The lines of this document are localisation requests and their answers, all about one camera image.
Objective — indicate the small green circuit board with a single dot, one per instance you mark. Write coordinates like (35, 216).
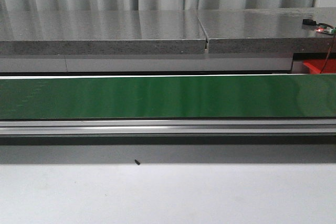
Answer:
(319, 27)

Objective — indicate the green conveyor belt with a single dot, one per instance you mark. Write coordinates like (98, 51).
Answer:
(265, 96)

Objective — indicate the grey stone bench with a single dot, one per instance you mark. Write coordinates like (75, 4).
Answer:
(230, 40)

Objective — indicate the aluminium conveyor frame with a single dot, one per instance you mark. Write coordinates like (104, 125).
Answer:
(163, 126)

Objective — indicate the red tray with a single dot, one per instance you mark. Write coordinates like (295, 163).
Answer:
(316, 66)

